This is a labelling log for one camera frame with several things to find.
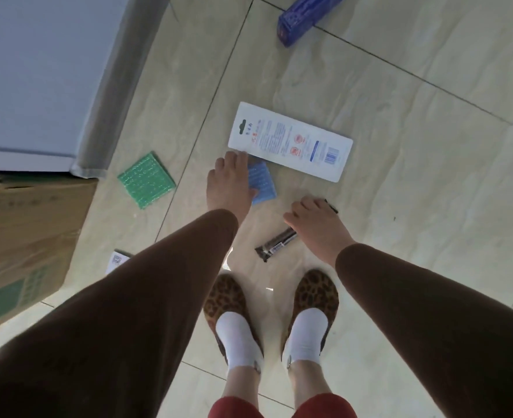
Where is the purple-blue long box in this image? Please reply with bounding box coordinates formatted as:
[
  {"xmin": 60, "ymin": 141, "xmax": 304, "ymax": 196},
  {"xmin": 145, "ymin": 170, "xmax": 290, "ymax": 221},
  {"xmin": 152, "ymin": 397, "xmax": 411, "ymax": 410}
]
[{"xmin": 277, "ymin": 0, "xmax": 349, "ymax": 48}]

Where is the person's left forearm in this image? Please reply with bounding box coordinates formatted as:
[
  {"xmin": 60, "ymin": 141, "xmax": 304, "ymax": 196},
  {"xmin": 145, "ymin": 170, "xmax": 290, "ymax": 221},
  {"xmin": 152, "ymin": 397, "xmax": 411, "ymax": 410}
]
[{"xmin": 0, "ymin": 208, "xmax": 240, "ymax": 418}]

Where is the right white sock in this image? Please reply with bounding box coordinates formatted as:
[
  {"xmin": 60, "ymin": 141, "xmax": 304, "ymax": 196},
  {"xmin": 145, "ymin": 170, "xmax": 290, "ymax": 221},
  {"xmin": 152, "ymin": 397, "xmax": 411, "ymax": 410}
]
[{"xmin": 282, "ymin": 307, "xmax": 330, "ymax": 370}]

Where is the green square pack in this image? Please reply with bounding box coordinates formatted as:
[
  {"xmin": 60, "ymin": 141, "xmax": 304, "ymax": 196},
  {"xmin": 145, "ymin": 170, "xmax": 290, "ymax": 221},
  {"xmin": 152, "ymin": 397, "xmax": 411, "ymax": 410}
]
[{"xmin": 116, "ymin": 151, "xmax": 177, "ymax": 211}]

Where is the white long card blue print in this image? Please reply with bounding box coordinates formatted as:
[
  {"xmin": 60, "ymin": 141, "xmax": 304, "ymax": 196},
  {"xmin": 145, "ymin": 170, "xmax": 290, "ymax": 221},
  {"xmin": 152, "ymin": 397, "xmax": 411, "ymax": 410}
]
[{"xmin": 227, "ymin": 101, "xmax": 354, "ymax": 184}]

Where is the person's leg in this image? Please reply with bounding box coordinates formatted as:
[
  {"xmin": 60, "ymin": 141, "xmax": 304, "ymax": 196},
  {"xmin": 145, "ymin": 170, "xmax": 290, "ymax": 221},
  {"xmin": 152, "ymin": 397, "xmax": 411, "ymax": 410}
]
[
  {"xmin": 287, "ymin": 360, "xmax": 358, "ymax": 418},
  {"xmin": 207, "ymin": 364, "xmax": 267, "ymax": 418}
]

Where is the white card with code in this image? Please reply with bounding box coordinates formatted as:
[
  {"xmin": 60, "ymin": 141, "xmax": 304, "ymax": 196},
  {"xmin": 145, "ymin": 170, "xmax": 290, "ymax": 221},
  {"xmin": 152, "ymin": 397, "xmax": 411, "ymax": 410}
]
[{"xmin": 104, "ymin": 250, "xmax": 133, "ymax": 276}]

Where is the left white sock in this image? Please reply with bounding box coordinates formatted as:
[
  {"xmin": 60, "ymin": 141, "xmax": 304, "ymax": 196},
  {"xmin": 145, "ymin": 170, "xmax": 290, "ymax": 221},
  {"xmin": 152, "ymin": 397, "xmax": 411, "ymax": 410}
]
[{"xmin": 215, "ymin": 311, "xmax": 264, "ymax": 374}]

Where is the left leopard print slipper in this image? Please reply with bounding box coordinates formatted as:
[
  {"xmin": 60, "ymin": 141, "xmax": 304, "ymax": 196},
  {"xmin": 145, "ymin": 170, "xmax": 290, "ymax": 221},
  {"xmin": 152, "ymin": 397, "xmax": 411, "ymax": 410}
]
[{"xmin": 202, "ymin": 273, "xmax": 266, "ymax": 374}]

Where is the person's right forearm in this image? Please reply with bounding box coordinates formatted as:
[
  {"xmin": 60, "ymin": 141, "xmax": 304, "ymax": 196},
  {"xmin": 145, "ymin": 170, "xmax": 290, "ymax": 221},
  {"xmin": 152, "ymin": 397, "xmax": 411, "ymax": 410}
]
[{"xmin": 335, "ymin": 242, "xmax": 513, "ymax": 418}]

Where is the dark brown stick sachet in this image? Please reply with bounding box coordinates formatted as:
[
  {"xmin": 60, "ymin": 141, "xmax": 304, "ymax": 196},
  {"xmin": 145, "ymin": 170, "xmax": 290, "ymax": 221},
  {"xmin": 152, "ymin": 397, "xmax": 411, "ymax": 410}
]
[{"xmin": 254, "ymin": 199, "xmax": 340, "ymax": 264}]

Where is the white sock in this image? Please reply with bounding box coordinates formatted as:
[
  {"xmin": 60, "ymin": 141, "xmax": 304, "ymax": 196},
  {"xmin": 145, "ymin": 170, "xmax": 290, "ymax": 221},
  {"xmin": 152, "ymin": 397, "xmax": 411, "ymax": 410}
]
[
  {"xmin": 282, "ymin": 307, "xmax": 330, "ymax": 370},
  {"xmin": 215, "ymin": 311, "xmax": 264, "ymax": 374}
]

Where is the brown cardboard box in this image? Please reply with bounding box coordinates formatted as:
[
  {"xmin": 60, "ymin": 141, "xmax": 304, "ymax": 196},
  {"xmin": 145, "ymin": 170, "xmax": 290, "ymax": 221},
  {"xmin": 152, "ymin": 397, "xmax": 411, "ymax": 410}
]
[{"xmin": 0, "ymin": 171, "xmax": 99, "ymax": 339}]

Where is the person's right leg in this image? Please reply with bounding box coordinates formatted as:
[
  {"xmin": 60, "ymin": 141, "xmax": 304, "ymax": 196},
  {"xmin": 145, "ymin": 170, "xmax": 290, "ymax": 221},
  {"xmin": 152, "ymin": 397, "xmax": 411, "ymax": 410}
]
[{"xmin": 287, "ymin": 360, "xmax": 358, "ymax": 418}]

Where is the person's right hand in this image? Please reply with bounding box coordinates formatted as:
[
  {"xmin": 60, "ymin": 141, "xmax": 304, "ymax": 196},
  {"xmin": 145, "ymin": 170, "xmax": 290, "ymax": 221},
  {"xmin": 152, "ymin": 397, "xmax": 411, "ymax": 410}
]
[{"xmin": 282, "ymin": 194, "xmax": 356, "ymax": 268}]

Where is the blue square pack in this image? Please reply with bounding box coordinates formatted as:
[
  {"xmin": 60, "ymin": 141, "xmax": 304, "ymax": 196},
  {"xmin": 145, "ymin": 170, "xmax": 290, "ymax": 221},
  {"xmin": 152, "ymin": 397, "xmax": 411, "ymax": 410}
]
[{"xmin": 246, "ymin": 155, "xmax": 278, "ymax": 206}]

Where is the person's left leg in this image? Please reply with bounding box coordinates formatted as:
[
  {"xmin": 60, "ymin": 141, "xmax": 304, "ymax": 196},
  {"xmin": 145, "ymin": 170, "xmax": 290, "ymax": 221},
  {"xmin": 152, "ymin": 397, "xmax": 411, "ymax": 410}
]
[{"xmin": 207, "ymin": 364, "xmax": 267, "ymax": 418}]

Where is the right leopard print slipper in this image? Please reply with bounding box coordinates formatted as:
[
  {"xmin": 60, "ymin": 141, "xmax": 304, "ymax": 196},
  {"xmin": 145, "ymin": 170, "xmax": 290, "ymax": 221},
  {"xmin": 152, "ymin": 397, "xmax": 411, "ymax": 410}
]
[{"xmin": 280, "ymin": 268, "xmax": 341, "ymax": 372}]

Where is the leopard print slipper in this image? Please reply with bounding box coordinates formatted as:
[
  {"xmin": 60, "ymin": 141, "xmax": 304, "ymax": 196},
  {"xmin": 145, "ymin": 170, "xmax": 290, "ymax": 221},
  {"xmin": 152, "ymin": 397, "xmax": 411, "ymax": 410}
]
[
  {"xmin": 280, "ymin": 268, "xmax": 341, "ymax": 372},
  {"xmin": 202, "ymin": 273, "xmax": 266, "ymax": 374}
]

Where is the person's left hand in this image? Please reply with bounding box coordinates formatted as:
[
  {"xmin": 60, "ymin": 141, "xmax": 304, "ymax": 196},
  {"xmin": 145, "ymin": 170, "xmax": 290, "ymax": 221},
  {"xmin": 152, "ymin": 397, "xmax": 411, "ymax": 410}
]
[{"xmin": 206, "ymin": 150, "xmax": 259, "ymax": 227}]

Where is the pale grey cabinet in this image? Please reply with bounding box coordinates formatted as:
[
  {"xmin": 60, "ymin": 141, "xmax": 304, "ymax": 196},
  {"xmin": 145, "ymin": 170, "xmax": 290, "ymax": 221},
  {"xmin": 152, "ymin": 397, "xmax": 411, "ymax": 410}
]
[{"xmin": 0, "ymin": 0, "xmax": 173, "ymax": 179}]

